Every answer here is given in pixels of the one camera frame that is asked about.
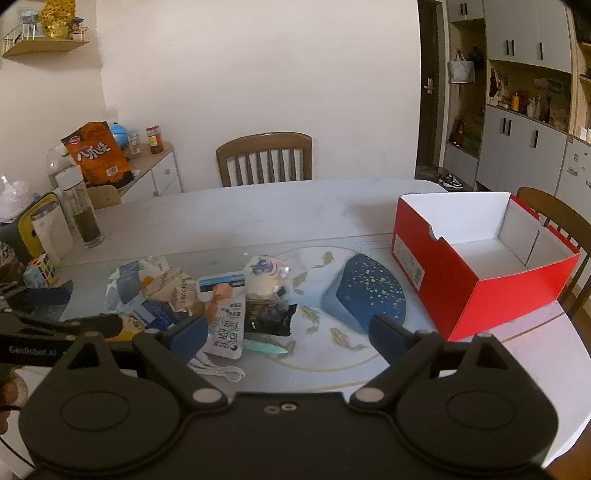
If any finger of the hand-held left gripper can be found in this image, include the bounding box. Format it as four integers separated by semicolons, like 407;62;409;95
0;280;75;320
0;312;124;342

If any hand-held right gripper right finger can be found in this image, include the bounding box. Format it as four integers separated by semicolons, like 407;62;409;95
348;315;515;409

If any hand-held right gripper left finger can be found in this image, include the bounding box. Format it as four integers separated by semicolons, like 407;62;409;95
54;315;229;409

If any blue white wrapper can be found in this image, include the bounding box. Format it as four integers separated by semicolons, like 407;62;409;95
139;298;186;329

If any yellow black packet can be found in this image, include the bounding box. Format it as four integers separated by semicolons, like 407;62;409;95
95;314;148;342

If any white printed snack packet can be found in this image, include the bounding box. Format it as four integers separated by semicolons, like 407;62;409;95
203;285;245;361

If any white cable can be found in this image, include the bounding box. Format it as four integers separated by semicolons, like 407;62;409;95
187;355;247;383

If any paper wrapper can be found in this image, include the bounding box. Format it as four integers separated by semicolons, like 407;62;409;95
143;268;200;315

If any white blue tissue pack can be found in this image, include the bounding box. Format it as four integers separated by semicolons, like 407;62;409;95
105;256;171;315

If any light blue packet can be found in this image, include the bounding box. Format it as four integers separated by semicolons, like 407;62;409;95
198;272;246;296

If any mint green stick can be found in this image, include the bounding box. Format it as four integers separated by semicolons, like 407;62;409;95
242;339;296;357

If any black snack packet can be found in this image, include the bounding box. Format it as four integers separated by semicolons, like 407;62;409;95
244;300;298;337

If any red cardboard shoe box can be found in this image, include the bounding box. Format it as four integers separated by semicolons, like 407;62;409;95
392;192;581;342

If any bread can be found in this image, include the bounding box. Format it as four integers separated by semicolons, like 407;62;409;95
242;255;296;305

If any person's left hand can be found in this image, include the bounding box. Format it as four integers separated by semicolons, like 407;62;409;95
0;373;29;437

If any rubik's cube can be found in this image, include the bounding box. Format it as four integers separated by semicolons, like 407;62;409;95
25;253;58;287

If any round fish print placemat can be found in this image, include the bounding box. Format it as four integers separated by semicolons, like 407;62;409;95
272;246;444;372

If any white kettle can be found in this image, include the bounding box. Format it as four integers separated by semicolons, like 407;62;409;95
30;200;75;266

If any yellow bag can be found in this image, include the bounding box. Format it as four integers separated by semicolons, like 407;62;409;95
9;191;63;261

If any glass tumbler with white lid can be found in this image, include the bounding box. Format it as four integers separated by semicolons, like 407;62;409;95
54;165;105;250

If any clear plastic bag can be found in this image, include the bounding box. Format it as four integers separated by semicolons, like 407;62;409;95
0;175;34;223

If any small light wooden chair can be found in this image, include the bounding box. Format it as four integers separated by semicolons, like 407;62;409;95
87;185;122;208

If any clear plastic bottle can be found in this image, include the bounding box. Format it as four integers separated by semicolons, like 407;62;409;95
46;144;80;191

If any orange snack bag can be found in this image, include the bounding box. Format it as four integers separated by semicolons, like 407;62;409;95
61;121;132;185

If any white sideboard with wooden top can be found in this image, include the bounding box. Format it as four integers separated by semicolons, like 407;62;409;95
88;141;184;204

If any blue globe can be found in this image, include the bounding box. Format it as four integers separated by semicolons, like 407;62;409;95
110;122;129;152

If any brown wooden slatted chair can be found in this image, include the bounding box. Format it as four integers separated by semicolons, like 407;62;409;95
216;132;313;188

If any brown wooden curved chair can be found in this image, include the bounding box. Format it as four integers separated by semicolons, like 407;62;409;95
516;187;591;319

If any white fridge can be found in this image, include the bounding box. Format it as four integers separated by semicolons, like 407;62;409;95
556;136;591;204

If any dark door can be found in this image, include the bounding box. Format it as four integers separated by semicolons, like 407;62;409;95
416;0;447;169

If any grey tote bag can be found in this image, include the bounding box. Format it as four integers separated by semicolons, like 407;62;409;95
447;48;476;85

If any gold ornament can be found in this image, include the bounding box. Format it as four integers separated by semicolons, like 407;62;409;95
39;0;77;39

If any wooden wall shelf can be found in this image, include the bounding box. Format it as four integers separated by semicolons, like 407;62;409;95
2;23;90;58

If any photo frame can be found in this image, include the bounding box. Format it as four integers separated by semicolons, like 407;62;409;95
18;9;45;38

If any grey wall cabinet unit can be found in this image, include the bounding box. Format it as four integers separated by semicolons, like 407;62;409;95
443;0;591;199

